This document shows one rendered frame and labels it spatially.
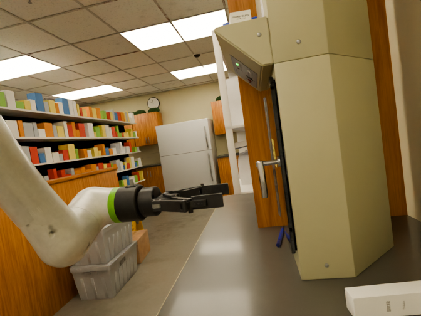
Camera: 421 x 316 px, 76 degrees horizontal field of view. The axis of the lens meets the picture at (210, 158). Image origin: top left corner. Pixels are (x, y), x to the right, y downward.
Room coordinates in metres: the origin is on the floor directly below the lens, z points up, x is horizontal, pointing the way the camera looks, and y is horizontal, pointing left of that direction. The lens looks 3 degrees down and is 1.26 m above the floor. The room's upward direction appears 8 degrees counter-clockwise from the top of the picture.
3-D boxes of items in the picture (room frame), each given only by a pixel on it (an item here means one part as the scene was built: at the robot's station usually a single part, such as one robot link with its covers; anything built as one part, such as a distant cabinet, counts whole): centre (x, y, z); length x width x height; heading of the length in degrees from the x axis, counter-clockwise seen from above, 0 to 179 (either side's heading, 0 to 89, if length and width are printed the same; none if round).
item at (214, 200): (0.59, 0.02, 1.14); 0.07 x 0.01 x 0.03; 80
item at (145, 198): (0.68, 0.14, 1.14); 0.09 x 0.08 x 0.07; 80
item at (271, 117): (0.73, -0.18, 1.19); 0.30 x 0.01 x 0.40; 170
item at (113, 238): (2.65, 1.18, 0.49); 0.60 x 0.42 x 0.33; 170
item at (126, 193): (0.69, 0.21, 1.14); 0.09 x 0.06 x 0.12; 170
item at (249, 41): (0.74, -0.13, 1.46); 0.32 x 0.11 x 0.10; 170
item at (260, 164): (0.63, -0.13, 1.17); 0.05 x 0.03 x 0.10; 80
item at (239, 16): (0.69, -0.12, 1.54); 0.05 x 0.05 x 0.06; 88
